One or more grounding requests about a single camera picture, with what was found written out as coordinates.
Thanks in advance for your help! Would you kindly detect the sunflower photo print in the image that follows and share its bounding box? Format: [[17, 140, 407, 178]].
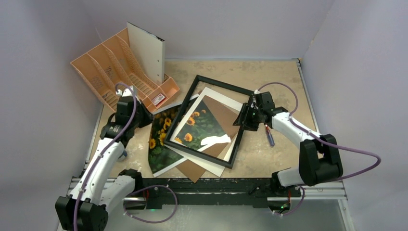
[[148, 102, 201, 179]]

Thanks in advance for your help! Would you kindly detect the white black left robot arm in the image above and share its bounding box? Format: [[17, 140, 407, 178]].
[[55, 96, 153, 231]]

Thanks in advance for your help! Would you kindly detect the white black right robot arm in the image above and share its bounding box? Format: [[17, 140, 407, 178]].
[[233, 92, 343, 196]]

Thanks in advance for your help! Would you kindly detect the small red white box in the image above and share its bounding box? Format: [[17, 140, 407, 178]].
[[152, 93, 166, 106]]

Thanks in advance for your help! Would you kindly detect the white mat board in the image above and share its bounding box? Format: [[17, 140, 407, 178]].
[[170, 87, 244, 178]]

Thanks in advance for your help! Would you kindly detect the peach plastic file organizer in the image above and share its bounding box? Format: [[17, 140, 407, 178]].
[[71, 28, 180, 112]]

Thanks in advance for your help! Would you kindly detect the white binder board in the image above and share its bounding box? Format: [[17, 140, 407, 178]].
[[127, 22, 165, 85]]

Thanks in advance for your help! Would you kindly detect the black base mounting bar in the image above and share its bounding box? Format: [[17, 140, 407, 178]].
[[125, 178, 301, 209]]

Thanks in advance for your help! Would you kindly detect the brown frame backing board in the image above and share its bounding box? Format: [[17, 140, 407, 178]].
[[174, 95, 239, 183]]

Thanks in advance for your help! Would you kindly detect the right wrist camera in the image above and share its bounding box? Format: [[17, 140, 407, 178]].
[[251, 89, 260, 104]]

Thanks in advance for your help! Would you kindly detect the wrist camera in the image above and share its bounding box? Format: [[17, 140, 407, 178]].
[[115, 86, 138, 100], [251, 89, 260, 104]]

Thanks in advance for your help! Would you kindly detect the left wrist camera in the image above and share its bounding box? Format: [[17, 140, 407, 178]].
[[115, 86, 138, 100]]

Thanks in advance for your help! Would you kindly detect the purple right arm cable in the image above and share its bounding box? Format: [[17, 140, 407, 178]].
[[256, 82, 382, 217]]

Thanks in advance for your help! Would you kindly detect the aluminium rail frame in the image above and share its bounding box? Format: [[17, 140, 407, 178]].
[[55, 70, 344, 231]]

